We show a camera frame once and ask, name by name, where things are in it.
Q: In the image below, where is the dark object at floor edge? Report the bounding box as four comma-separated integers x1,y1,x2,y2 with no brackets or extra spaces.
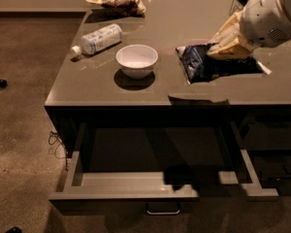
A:
5,226,22,233

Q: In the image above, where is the white bowl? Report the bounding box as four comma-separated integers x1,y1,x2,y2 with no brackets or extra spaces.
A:
115,45,158,80

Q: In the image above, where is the metal drawer handle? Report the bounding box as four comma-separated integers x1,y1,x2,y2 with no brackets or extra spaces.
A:
145,202,180,216

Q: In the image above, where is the blue chip bag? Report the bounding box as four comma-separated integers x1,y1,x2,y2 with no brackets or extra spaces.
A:
176,44,272,83

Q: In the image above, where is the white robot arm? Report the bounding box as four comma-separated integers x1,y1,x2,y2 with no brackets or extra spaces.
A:
208,0,291,60

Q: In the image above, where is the clear plastic water bottle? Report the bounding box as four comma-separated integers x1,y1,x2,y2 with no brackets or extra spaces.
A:
71,23,123,56

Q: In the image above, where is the brown snack bag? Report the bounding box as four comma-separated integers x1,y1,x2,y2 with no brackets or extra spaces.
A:
86,0,146,16

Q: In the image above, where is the grey cabinet counter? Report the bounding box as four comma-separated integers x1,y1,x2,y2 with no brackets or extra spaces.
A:
44,0,291,197

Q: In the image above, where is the open grey top drawer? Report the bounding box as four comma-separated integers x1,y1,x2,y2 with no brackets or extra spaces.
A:
49,124,278,215

